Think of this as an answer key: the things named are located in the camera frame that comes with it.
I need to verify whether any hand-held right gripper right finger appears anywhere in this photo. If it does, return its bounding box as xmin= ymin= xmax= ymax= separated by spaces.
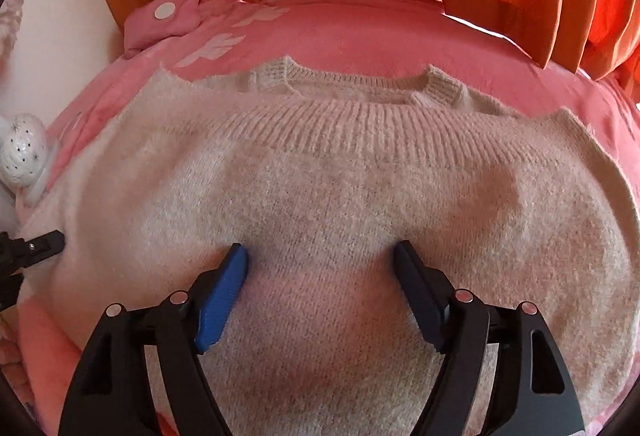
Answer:
xmin=394 ymin=240 xmax=586 ymax=436

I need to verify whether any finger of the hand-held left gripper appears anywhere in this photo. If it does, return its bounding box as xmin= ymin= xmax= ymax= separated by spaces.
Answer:
xmin=0 ymin=230 xmax=66 ymax=313

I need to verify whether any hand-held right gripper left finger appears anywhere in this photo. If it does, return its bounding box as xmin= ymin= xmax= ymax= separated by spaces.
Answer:
xmin=58 ymin=243 xmax=249 ymax=436

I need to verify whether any beige sweater with black hearts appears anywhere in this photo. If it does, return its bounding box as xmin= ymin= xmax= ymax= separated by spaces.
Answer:
xmin=20 ymin=56 xmax=633 ymax=436

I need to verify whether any white table lamp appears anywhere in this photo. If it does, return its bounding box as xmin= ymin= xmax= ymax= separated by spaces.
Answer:
xmin=0 ymin=113 xmax=63 ymax=207

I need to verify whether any pink pillow with white dot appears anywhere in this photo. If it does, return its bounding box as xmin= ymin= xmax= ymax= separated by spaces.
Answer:
xmin=122 ymin=0 xmax=203 ymax=60

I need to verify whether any pink fleece blanket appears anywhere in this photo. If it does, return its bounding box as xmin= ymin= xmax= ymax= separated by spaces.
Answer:
xmin=0 ymin=0 xmax=640 ymax=436

